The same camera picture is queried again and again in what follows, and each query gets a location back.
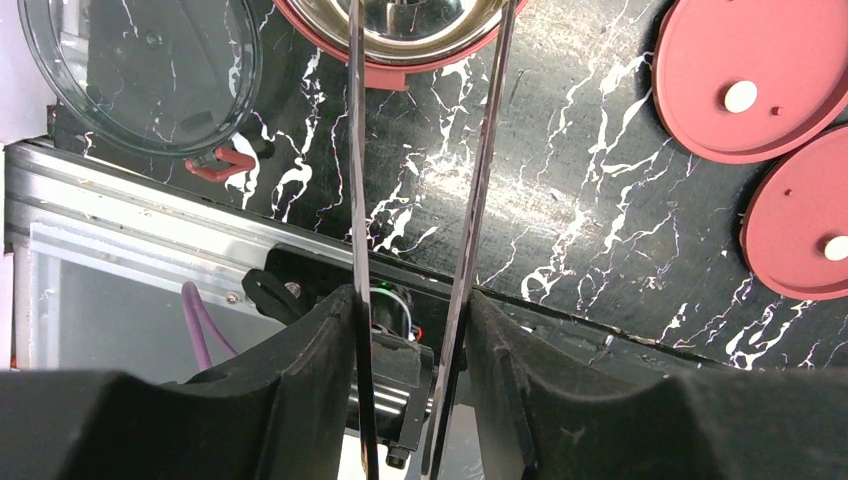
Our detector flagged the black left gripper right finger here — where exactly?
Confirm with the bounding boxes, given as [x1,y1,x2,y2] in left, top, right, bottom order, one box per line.
[465,293,847,479]

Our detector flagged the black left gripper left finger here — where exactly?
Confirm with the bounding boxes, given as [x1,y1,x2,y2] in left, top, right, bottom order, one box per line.
[1,285,355,479]

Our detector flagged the metal serving tongs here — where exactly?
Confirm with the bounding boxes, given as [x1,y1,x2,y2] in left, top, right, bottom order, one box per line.
[348,1,518,479]

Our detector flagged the red steel lunch bowl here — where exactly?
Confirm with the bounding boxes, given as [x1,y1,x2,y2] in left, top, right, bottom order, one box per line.
[275,0,526,91]

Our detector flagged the dark red round lid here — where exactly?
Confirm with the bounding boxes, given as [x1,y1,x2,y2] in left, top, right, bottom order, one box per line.
[740,126,847,300]
[652,0,847,164]

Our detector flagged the clear round lid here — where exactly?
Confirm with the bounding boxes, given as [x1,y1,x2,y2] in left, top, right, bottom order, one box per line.
[17,0,262,158]

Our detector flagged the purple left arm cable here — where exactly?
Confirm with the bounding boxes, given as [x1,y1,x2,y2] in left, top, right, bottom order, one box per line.
[180,280,240,372]

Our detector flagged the aluminium front frame rail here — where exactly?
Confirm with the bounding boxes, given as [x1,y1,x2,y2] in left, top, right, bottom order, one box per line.
[3,139,352,369]

